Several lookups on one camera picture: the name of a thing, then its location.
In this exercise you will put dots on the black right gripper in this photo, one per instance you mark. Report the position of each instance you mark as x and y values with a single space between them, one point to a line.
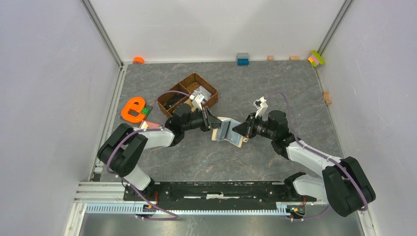
247 128

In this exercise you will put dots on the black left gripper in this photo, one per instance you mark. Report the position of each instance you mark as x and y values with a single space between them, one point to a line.
210 121

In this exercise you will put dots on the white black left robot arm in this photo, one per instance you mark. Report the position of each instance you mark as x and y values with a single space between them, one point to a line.
122 150

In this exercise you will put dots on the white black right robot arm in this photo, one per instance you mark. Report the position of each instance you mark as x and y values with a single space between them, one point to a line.
341 181

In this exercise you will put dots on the silver white card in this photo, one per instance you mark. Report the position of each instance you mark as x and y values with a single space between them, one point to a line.
201 90

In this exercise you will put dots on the pink triangle picture card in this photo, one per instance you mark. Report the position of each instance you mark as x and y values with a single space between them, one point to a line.
146 124

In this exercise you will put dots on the woven wicker divided basket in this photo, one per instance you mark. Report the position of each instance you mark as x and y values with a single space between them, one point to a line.
169 101

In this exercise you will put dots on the small green brick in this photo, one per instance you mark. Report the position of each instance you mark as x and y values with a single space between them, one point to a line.
146 110

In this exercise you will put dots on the blue toy brick stack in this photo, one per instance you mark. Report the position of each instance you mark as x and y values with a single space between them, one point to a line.
242 59

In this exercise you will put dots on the orange plastic letter toy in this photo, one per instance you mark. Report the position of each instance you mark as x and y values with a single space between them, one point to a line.
132 111

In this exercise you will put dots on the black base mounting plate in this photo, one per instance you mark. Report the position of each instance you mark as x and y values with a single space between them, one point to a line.
222 195

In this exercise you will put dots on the curved wooden block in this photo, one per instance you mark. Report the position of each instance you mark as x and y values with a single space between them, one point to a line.
326 98

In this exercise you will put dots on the orange round cap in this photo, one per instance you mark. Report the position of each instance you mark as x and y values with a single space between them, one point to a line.
138 60

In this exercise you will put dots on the green pink yellow brick stack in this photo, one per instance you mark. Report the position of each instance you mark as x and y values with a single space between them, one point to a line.
316 59

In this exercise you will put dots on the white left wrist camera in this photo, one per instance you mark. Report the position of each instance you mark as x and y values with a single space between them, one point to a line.
198 101

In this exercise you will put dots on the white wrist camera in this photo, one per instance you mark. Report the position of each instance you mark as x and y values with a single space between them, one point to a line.
198 101
261 106

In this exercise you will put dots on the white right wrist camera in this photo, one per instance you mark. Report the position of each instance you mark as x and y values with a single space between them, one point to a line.
261 106

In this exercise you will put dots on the aluminium frame rail right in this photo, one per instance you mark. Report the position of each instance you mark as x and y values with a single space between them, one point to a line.
343 10

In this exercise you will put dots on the aluminium frame rail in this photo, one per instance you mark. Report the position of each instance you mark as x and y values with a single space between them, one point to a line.
343 10
87 4

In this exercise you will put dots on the aluminium frame rail left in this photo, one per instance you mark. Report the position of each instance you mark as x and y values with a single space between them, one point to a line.
87 4

